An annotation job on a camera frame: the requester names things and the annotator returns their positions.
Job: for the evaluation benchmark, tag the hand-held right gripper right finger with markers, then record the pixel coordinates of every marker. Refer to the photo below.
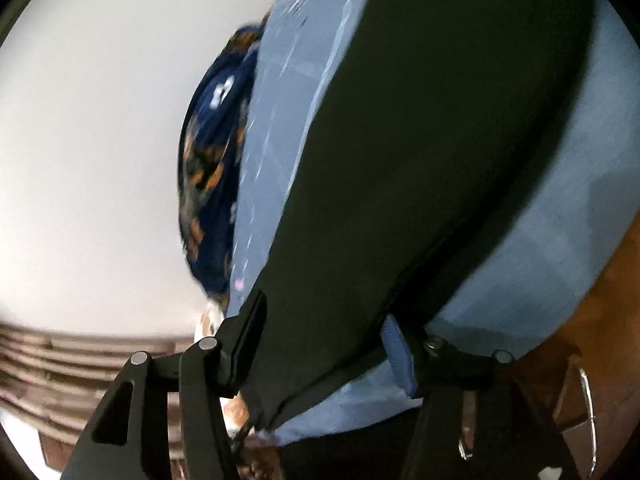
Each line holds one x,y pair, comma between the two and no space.
397,360

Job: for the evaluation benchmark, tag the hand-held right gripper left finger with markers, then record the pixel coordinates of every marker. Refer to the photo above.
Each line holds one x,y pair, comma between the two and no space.
248,332

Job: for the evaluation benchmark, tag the black pants with brown lining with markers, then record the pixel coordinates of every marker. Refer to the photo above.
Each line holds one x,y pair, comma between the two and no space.
425,160

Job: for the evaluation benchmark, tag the white floral pillow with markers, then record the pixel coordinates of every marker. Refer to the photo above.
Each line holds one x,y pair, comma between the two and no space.
236,412

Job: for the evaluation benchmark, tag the navy floral blanket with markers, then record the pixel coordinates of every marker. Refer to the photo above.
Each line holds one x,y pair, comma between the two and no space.
215,160

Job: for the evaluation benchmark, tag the blue grid-pattern bed sheet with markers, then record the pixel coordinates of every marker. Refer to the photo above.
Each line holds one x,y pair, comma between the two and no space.
280,110

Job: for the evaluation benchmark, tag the brown wooden board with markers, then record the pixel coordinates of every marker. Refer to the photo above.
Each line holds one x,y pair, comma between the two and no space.
55,452

